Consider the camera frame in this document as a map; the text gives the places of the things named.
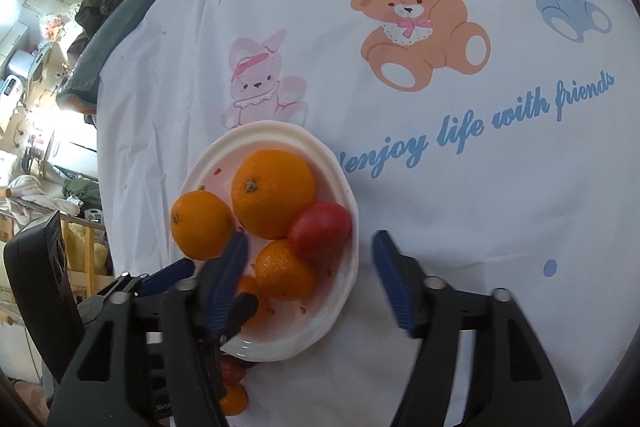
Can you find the large orange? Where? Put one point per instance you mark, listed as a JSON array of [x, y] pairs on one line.
[[200, 229], [273, 194]]

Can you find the wooden rack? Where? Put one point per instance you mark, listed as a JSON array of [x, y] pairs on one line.
[[85, 257]]

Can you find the white kitchen appliance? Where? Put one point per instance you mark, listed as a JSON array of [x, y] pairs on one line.
[[11, 86]]

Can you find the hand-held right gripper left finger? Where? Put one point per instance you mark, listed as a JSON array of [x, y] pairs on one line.
[[227, 289]]

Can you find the red cherry tomato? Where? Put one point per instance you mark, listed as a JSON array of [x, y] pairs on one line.
[[233, 369], [321, 232]]

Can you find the plastic bag with orange contents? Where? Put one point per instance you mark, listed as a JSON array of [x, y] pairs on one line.
[[51, 28]]

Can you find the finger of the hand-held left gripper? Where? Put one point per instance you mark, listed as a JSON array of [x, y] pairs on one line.
[[167, 274], [244, 309]]

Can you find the white cloth bundle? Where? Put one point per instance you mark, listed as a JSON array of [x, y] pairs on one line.
[[27, 194]]

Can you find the grey-teal quilt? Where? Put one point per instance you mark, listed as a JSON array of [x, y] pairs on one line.
[[107, 42]]

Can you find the pink strawberry-pattern bowl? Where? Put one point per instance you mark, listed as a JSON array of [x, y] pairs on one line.
[[305, 334]]

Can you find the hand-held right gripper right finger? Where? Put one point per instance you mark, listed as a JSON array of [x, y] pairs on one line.
[[395, 284]]

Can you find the white cartoon-print bedsheet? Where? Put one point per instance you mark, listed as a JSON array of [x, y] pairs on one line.
[[450, 207]]

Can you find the small mandarin orange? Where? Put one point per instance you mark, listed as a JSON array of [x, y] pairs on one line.
[[235, 400], [247, 285], [286, 274]]

